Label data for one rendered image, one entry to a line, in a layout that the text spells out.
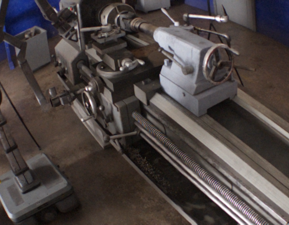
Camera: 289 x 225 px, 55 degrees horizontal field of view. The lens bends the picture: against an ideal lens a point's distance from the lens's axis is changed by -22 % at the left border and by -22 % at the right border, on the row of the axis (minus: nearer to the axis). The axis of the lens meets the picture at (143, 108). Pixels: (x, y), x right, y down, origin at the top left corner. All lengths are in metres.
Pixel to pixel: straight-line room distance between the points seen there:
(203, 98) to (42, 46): 3.25
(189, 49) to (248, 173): 0.71
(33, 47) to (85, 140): 1.97
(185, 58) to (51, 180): 1.27
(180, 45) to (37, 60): 3.14
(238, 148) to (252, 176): 0.21
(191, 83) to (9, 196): 1.54
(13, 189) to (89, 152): 0.97
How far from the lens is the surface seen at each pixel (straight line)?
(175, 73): 1.77
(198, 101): 1.63
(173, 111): 1.72
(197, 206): 1.80
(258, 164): 1.43
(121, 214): 2.32
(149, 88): 1.86
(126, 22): 2.23
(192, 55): 1.65
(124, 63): 1.85
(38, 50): 4.56
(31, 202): 2.24
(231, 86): 1.78
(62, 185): 2.27
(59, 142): 3.08
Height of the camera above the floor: 1.83
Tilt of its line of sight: 34 degrees down
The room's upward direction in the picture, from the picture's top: 8 degrees counter-clockwise
